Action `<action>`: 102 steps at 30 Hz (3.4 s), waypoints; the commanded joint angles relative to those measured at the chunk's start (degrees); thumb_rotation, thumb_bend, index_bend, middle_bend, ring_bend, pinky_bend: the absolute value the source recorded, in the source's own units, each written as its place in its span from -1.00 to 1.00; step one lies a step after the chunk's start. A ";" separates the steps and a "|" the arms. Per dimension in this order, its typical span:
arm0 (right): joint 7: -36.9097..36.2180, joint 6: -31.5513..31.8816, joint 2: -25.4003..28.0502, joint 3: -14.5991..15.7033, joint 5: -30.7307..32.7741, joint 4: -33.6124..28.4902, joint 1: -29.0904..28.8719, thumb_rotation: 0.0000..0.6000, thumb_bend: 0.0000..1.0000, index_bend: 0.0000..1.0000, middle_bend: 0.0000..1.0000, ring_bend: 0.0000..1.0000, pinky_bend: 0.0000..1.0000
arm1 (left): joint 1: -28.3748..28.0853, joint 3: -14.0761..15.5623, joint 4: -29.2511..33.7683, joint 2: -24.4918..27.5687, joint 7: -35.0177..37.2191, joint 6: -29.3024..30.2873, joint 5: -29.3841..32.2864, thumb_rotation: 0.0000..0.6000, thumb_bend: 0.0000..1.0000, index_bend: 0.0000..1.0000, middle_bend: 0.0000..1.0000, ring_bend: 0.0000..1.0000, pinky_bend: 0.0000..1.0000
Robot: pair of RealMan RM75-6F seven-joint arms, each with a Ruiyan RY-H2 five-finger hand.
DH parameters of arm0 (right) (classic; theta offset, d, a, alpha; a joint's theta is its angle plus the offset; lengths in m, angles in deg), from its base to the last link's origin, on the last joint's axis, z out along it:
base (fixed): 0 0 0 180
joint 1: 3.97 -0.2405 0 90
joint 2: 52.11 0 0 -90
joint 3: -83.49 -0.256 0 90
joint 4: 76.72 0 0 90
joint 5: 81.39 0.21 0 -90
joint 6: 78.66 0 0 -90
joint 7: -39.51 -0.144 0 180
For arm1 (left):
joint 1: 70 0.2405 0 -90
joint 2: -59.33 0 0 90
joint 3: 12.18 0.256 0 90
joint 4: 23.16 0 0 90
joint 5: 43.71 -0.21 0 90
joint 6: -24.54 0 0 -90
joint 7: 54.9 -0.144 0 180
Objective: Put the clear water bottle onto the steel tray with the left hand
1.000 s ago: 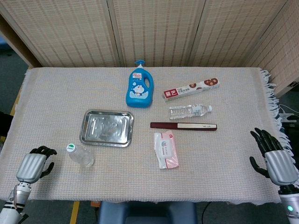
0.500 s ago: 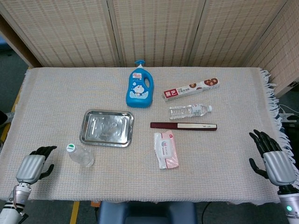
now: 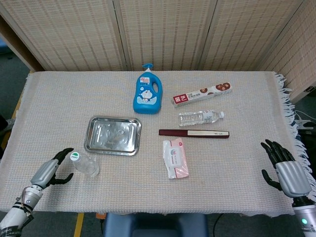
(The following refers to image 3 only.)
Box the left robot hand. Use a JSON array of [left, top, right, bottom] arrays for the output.
[[30, 147, 75, 190]]

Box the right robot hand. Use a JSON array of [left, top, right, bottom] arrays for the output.
[[261, 139, 313, 198]]

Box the small transparent plastic bottle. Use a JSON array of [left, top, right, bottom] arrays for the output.
[[70, 151, 100, 177]]

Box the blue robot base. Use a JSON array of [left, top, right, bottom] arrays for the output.
[[102, 212, 208, 237]]

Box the silver metal tray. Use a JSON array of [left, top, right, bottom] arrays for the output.
[[83, 115, 142, 157]]

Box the clear water bottle white cap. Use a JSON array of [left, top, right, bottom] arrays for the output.
[[178, 110, 225, 127]]

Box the blue detergent pump bottle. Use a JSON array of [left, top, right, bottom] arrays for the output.
[[132, 63, 162, 115]]

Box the woven beige tablecloth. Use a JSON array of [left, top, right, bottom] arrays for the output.
[[0, 71, 316, 218]]

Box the dark red slim box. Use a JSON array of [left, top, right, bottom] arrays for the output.
[[158, 129, 231, 139]]

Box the pink wet wipes pack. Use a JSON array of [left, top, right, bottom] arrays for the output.
[[162, 137, 190, 179]]

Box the long baking paper box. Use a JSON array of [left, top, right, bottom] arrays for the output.
[[171, 82, 233, 109]]

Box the folding woven screen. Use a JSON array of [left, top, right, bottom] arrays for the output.
[[0, 0, 316, 104]]

